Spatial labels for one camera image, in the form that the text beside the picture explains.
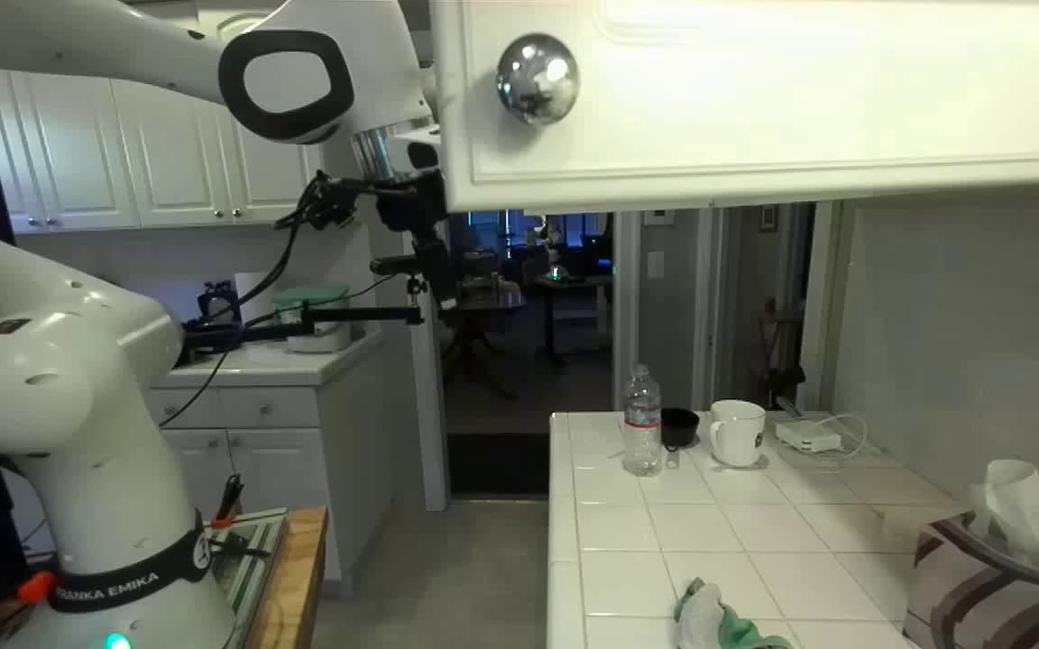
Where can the white cabinet door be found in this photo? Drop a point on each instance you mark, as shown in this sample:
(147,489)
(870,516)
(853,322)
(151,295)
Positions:
(786,109)

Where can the wooden table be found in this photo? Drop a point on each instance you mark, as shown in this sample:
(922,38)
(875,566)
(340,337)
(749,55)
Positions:
(300,576)

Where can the clear plastic water bottle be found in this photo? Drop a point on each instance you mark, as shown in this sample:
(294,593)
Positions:
(643,419)

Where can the aluminium frame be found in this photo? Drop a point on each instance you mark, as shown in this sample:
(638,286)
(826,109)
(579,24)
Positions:
(254,544)

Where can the green crumpled cloth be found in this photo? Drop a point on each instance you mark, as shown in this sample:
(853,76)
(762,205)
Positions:
(720,626)

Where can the small black pan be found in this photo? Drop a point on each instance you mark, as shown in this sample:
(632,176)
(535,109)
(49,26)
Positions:
(680,424)

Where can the chrome round door knob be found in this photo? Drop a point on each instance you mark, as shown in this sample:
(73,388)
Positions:
(541,76)

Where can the white wall cabinets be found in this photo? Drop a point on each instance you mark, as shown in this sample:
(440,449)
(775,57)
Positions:
(98,156)

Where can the white ceramic mug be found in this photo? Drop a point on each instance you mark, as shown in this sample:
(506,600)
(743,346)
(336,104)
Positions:
(739,433)

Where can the green container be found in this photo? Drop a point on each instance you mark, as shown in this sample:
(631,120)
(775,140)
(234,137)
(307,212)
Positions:
(307,295)

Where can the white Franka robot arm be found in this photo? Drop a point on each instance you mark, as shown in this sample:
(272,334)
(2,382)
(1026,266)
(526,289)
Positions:
(62,382)

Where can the white base cabinets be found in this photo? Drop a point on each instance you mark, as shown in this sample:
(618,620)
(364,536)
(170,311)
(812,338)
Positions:
(305,455)

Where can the small orange knob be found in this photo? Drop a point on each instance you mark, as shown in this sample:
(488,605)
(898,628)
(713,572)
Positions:
(34,584)

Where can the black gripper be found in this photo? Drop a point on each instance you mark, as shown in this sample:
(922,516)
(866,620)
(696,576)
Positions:
(414,201)

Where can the striped tissue box cover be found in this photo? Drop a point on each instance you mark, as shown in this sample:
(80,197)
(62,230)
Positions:
(977,600)

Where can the white tissue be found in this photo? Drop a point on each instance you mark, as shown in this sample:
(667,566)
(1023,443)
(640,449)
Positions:
(1026,509)

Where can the small blue object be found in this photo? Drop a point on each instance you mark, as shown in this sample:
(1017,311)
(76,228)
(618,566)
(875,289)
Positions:
(219,301)

